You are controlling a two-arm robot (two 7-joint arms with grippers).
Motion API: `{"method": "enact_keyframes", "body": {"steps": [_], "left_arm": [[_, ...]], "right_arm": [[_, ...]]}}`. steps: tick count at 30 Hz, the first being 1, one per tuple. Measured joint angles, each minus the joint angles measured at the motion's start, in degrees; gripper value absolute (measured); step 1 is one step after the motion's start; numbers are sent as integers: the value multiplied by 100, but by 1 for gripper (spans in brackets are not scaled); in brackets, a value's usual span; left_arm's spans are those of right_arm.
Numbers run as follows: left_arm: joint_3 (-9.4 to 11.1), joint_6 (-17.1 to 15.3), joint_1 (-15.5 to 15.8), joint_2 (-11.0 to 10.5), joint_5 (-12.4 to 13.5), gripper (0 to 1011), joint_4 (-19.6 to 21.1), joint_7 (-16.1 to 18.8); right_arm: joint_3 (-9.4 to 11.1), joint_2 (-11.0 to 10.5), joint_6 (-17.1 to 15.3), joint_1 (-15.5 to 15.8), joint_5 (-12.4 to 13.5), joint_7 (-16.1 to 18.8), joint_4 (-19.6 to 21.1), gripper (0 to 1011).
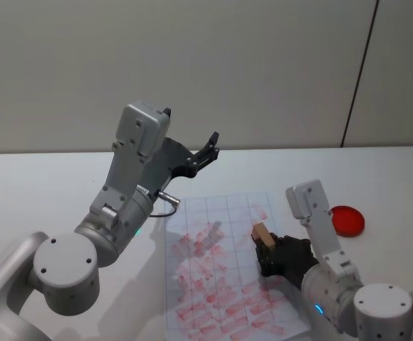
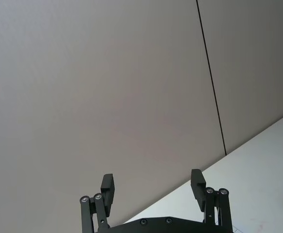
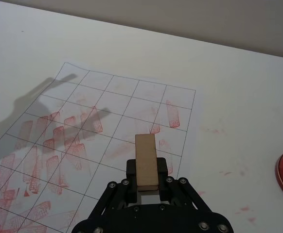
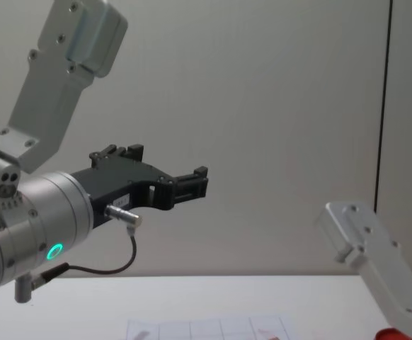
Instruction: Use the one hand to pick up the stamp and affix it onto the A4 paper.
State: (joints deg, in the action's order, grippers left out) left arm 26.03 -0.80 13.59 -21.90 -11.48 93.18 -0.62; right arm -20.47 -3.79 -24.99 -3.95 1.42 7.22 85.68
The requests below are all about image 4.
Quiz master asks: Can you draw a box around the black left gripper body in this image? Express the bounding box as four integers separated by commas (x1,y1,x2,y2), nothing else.
69,154,176,232

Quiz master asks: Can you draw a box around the red round object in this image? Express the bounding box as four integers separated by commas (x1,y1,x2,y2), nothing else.
374,327,412,340

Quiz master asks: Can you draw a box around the white paper sheet with grid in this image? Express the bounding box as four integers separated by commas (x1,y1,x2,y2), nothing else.
125,316,289,340

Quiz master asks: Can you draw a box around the thin dark cable silver plug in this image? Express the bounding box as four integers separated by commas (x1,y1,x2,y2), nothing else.
31,204,144,285

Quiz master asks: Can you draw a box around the white table cloth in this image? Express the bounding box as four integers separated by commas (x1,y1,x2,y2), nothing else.
0,273,412,340

